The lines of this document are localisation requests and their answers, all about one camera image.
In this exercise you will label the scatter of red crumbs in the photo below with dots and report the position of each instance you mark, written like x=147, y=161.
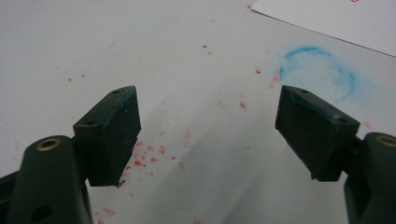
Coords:
x=138, y=163

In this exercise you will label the white paper sheet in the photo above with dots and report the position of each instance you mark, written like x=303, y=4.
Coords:
x=342, y=18

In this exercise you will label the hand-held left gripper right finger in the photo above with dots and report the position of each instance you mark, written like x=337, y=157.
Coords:
x=314, y=137

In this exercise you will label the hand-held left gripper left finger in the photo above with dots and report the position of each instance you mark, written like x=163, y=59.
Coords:
x=109, y=140

